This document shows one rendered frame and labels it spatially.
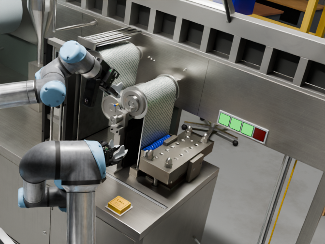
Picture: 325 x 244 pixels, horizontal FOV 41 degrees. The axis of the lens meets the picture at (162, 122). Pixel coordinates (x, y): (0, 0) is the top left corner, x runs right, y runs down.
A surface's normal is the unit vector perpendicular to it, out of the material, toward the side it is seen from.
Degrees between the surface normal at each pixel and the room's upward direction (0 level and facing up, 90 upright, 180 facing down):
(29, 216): 90
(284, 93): 90
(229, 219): 0
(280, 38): 90
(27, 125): 0
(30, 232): 90
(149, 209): 0
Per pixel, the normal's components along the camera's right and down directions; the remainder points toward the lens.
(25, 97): 0.20, 0.40
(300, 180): 0.14, -0.87
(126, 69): 0.80, 0.40
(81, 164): 0.23, -0.07
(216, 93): -0.57, 0.31
